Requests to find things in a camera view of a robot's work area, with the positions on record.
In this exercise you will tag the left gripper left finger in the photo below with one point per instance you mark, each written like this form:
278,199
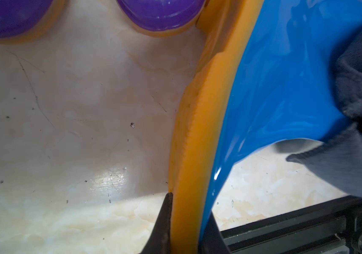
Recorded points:
159,240

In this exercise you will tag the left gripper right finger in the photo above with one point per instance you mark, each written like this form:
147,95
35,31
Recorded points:
212,241

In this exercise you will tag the grey cloth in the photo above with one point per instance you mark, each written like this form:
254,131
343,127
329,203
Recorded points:
339,160

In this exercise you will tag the blue boot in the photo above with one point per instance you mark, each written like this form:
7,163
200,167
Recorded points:
264,76

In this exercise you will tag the purple boot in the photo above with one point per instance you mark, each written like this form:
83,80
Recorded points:
162,18
24,21

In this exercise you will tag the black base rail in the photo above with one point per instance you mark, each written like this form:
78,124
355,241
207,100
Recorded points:
333,227

